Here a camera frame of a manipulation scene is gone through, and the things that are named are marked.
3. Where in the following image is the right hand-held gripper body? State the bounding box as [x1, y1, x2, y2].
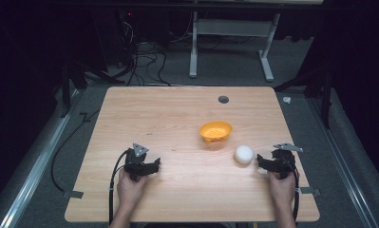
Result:
[270, 142, 304, 181]

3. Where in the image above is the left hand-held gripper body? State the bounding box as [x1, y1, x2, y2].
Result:
[123, 142, 152, 182]

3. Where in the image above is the white ball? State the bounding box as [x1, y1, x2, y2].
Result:
[234, 144, 255, 165]

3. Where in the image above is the orange perforated bowl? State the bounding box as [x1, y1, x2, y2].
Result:
[199, 120, 234, 144]

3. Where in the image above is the person's left hand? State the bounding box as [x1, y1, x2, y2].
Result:
[116, 168, 149, 207]

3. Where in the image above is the person's right hand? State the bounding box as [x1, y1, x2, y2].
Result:
[267, 170, 297, 209]

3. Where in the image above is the black metal stand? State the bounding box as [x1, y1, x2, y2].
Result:
[273, 65, 334, 130]

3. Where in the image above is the black tripod stand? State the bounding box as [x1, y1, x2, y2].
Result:
[59, 59, 125, 119]

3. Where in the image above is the dark computer tower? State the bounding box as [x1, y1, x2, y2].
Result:
[112, 9, 139, 66]

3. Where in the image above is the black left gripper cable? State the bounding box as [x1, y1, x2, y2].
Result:
[107, 149, 130, 227]

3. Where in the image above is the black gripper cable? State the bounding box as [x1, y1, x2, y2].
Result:
[283, 157, 301, 223]
[107, 149, 130, 227]

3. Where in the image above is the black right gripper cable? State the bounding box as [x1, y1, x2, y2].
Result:
[283, 157, 301, 223]

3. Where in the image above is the silver floor rail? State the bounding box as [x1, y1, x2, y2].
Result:
[305, 94, 379, 228]
[0, 89, 84, 228]

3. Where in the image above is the thin black floor cable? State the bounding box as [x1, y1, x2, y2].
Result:
[49, 108, 102, 193]

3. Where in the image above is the bundle of black floor cables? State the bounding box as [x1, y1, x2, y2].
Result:
[115, 18, 173, 87]

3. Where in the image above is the white metal desk frame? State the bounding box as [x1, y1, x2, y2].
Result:
[188, 10, 282, 83]

